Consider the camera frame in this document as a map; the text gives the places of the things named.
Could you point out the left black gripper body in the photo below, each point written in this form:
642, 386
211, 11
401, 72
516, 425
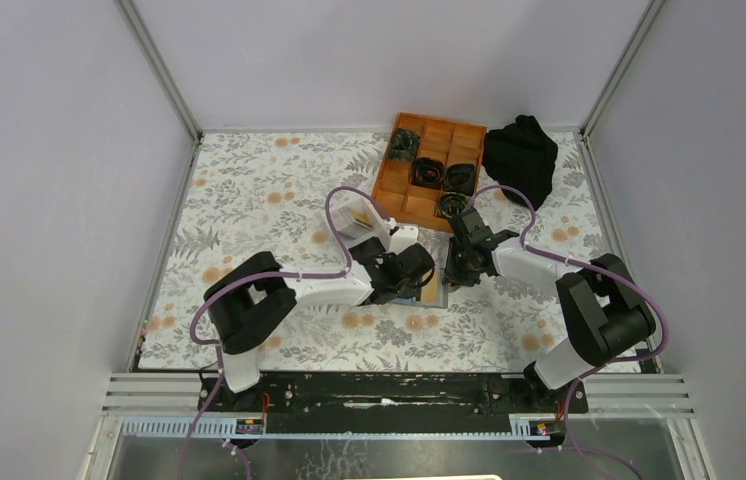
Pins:
406, 290

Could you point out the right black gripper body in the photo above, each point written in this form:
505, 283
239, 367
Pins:
458, 268

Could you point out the grey leather card holder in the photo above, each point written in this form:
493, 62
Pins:
413, 301

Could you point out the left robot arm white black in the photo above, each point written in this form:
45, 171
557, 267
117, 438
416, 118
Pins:
248, 304

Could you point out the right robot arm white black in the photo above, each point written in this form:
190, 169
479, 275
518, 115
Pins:
604, 315

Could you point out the stack of cards in tray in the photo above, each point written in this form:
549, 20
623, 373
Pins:
352, 223

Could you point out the white plastic card tray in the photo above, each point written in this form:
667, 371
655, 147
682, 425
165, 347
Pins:
382, 225

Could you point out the rolled dark sock bottom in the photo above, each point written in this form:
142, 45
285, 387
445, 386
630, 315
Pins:
451, 204

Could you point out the rolled dark sock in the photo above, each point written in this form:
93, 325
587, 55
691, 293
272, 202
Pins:
427, 173
403, 146
460, 178
451, 204

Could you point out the rolled dark sock right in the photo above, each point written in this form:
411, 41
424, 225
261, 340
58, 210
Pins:
460, 178

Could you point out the rolled dark sock middle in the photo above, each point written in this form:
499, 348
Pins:
427, 173

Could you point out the orange wooden compartment box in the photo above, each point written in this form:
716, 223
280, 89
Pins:
448, 141

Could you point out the black cloth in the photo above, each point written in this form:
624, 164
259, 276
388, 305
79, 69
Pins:
522, 155

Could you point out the rolled dark sock top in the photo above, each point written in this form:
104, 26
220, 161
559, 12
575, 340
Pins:
403, 146

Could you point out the floral table mat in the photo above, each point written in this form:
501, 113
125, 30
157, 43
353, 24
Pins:
253, 192

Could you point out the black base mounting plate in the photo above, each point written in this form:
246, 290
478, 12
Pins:
292, 391

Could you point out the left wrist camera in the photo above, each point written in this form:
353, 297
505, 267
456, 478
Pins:
401, 237

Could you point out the white slotted cable duct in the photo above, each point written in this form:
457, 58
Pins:
256, 429

